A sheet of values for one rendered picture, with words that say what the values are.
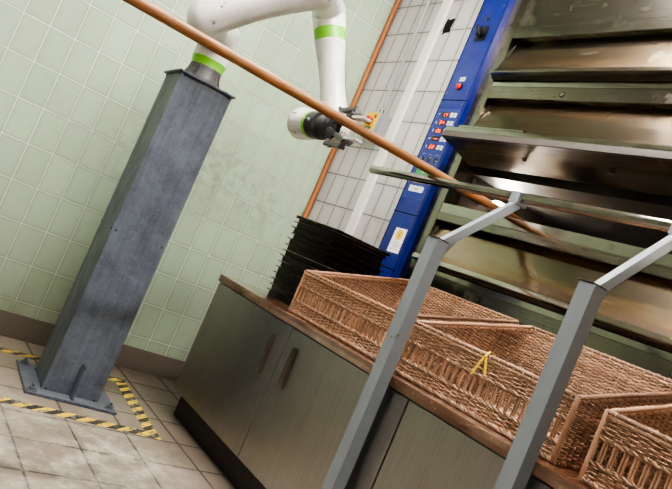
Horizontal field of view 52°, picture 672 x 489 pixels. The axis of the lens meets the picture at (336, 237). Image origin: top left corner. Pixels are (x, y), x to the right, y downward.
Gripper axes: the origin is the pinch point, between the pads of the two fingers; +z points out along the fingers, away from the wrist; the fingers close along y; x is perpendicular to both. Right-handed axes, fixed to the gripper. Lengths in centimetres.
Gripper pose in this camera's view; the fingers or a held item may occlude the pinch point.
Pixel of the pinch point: (357, 129)
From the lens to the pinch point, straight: 211.7
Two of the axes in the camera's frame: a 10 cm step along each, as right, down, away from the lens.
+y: -4.0, 9.2, -0.4
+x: -7.6, -3.5, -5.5
